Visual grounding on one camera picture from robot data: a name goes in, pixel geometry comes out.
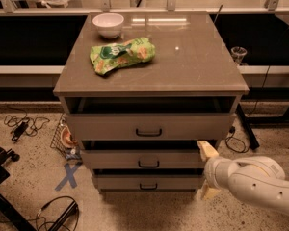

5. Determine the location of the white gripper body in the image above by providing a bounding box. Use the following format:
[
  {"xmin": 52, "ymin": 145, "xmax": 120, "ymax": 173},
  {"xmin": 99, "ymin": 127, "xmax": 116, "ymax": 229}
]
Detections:
[{"xmin": 204, "ymin": 156, "xmax": 240, "ymax": 189}]

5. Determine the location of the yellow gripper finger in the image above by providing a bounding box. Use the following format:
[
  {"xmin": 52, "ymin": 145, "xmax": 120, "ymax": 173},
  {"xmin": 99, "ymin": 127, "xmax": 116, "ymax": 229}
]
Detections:
[
  {"xmin": 197, "ymin": 141, "xmax": 219, "ymax": 162},
  {"xmin": 200, "ymin": 181, "xmax": 220, "ymax": 200}
]

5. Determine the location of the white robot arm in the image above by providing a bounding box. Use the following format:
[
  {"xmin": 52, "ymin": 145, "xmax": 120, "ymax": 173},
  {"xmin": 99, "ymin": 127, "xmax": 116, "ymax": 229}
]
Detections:
[{"xmin": 197, "ymin": 141, "xmax": 289, "ymax": 216}]

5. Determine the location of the grey drawer cabinet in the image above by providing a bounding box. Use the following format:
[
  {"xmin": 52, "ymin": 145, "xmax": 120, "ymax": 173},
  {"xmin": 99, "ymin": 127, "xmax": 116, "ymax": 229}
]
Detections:
[{"xmin": 53, "ymin": 11, "xmax": 250, "ymax": 196}]

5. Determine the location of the black table leg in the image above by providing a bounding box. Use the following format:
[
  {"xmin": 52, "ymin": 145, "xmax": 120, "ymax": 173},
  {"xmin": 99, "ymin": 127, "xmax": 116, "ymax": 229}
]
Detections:
[{"xmin": 236, "ymin": 105, "xmax": 259, "ymax": 150}]

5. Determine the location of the clear glass cup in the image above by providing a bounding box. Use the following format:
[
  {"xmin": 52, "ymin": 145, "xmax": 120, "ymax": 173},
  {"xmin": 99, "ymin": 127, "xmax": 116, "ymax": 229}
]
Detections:
[{"xmin": 230, "ymin": 46, "xmax": 248, "ymax": 65}]

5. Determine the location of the green chip bag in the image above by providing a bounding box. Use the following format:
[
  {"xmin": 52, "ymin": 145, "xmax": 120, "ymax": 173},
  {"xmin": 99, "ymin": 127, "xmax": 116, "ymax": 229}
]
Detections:
[{"xmin": 90, "ymin": 38, "xmax": 155, "ymax": 76}]

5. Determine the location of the blue tape cross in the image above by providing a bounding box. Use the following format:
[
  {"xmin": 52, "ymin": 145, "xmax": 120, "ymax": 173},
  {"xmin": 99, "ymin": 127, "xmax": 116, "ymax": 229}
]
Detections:
[{"xmin": 55, "ymin": 162, "xmax": 82, "ymax": 192}]

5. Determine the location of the white ceramic bowl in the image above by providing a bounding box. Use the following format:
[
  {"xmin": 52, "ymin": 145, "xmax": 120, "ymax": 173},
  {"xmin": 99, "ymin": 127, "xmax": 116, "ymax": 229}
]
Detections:
[{"xmin": 92, "ymin": 13, "xmax": 124, "ymax": 39}]

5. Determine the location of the black office chair base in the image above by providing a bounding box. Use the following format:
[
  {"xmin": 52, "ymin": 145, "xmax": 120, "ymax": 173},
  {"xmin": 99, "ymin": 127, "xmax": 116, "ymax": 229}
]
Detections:
[{"xmin": 0, "ymin": 147, "xmax": 36, "ymax": 231}]

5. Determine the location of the wire basket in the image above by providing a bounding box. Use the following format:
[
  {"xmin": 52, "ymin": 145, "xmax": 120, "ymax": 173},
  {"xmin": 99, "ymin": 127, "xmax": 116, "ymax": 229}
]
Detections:
[{"xmin": 50, "ymin": 115, "xmax": 81, "ymax": 163}]

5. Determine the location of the black stand with cables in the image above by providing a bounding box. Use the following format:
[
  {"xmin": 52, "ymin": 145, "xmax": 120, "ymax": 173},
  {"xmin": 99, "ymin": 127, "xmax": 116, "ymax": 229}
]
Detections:
[{"xmin": 35, "ymin": 195, "xmax": 80, "ymax": 231}]

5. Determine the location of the black power adapter with cable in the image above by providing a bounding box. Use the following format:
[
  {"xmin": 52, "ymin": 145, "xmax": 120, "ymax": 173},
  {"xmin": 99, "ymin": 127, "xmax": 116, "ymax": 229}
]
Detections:
[{"xmin": 4, "ymin": 108, "xmax": 50, "ymax": 142}]

